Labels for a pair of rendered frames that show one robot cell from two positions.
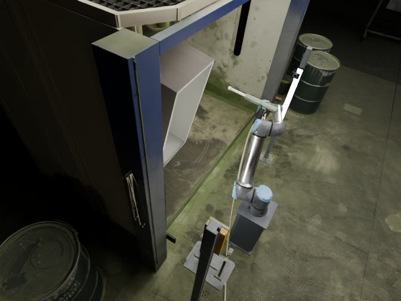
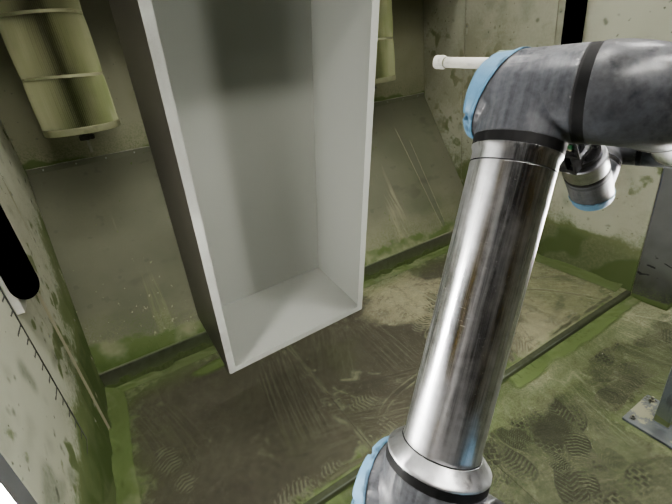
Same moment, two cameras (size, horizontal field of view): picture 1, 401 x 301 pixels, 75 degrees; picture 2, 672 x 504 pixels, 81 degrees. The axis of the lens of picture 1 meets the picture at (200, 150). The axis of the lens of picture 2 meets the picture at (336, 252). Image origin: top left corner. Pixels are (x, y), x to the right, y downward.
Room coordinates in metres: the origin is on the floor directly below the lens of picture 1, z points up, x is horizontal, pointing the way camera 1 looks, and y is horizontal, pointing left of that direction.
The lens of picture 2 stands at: (1.01, -0.55, 1.44)
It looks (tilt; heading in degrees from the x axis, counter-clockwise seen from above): 26 degrees down; 35
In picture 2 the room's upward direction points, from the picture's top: 7 degrees counter-clockwise
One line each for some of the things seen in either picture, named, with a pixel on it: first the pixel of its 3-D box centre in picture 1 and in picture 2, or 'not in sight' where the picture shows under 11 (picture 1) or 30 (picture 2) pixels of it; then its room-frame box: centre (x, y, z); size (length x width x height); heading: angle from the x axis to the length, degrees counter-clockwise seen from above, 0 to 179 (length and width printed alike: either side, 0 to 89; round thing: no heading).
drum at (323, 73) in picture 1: (310, 84); not in sight; (3.90, -1.68, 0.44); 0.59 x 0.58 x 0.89; 168
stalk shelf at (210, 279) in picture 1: (209, 264); not in sight; (0.70, -0.16, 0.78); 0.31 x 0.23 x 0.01; 63
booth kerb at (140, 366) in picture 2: not in sight; (332, 288); (2.78, 0.75, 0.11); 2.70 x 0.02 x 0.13; 153
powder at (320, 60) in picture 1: (320, 60); not in sight; (3.90, -1.68, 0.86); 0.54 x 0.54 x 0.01
